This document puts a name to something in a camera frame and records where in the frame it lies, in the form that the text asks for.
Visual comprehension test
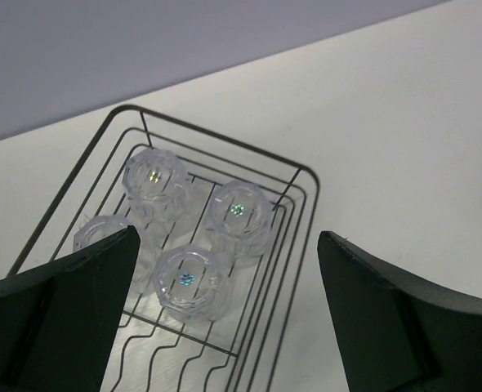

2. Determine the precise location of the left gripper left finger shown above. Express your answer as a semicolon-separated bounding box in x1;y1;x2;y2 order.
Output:
0;226;140;391

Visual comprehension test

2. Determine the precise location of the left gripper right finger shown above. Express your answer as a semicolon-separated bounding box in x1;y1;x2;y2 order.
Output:
317;231;482;391

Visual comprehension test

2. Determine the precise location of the clear glass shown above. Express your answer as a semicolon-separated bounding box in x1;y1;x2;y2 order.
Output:
122;148;193;236
205;180;272;269
72;215;161;296
152;244;231;323

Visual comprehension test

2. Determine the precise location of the clear glass back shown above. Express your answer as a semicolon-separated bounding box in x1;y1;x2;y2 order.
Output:
205;180;272;269

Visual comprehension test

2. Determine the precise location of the black wire dish rack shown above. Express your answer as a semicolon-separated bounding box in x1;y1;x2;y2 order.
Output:
11;105;319;391

